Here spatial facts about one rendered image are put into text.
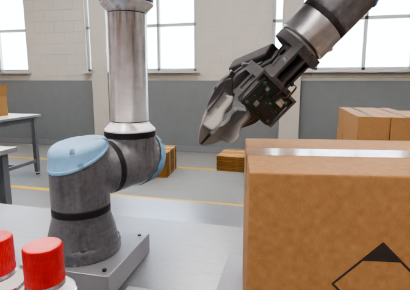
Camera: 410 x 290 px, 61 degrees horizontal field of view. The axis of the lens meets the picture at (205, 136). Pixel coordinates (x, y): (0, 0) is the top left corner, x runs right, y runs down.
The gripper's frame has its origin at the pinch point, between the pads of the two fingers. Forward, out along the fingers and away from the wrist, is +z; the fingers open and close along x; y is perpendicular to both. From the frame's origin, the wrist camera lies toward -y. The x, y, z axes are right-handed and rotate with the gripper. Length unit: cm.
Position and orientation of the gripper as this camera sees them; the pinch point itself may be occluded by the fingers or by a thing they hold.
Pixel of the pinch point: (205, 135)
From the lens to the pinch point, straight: 57.3
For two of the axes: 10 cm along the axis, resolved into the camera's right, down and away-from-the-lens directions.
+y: 1.5, 4.0, -9.0
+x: 7.2, 5.8, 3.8
